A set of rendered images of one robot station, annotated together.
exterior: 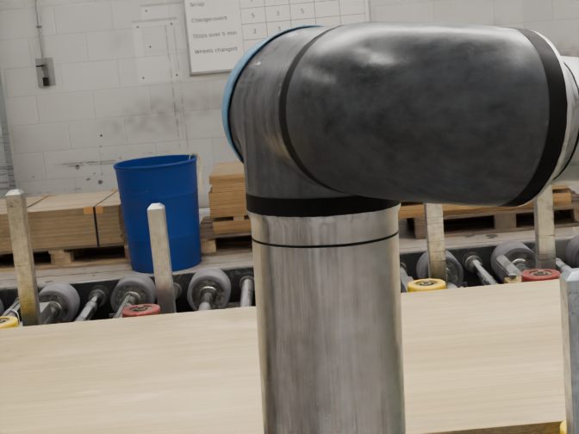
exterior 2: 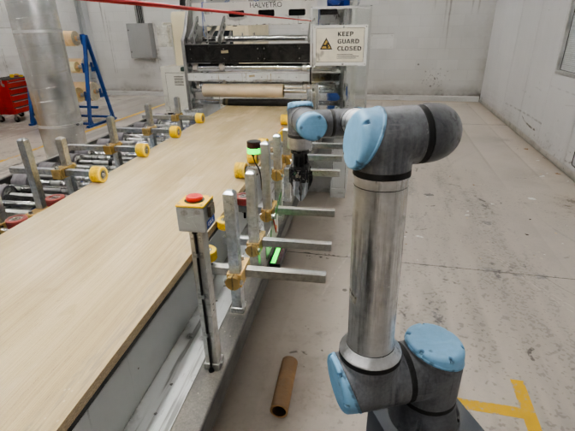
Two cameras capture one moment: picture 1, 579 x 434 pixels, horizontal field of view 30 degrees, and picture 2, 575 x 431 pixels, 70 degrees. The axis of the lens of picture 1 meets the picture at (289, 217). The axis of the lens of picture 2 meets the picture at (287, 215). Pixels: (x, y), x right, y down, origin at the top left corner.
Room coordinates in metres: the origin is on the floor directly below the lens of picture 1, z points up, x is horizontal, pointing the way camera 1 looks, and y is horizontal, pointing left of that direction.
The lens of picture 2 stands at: (0.85, 0.78, 1.59)
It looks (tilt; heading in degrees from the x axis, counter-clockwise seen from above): 25 degrees down; 280
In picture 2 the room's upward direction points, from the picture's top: 1 degrees counter-clockwise
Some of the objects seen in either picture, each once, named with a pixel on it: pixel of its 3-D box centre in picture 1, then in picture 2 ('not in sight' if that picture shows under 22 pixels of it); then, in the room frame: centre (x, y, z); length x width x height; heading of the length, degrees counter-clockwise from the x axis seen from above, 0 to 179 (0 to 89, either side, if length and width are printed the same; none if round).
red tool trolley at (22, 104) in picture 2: not in sight; (13, 98); (7.59, -6.49, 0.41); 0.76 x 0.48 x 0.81; 94
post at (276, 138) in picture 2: not in sight; (278, 182); (1.22, -1.08, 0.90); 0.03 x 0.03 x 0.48; 0
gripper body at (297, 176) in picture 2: not in sight; (299, 165); (1.06, -0.66, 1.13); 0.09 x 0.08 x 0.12; 91
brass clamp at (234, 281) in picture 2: not in sight; (238, 273); (1.23, -0.35, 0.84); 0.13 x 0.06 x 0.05; 90
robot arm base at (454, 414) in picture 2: not in sight; (424, 401); (0.63, -0.07, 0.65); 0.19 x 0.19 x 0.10
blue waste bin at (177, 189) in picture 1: (162, 211); not in sight; (6.99, 0.82, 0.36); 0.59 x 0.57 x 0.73; 177
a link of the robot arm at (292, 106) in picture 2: not in sight; (300, 119); (1.06, -0.66, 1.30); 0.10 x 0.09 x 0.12; 112
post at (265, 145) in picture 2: not in sight; (267, 195); (1.23, -0.83, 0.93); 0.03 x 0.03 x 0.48; 0
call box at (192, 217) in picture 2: not in sight; (196, 214); (1.23, -0.07, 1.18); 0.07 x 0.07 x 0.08; 0
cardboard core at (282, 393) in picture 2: not in sight; (284, 385); (1.13, -0.63, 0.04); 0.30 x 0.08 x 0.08; 90
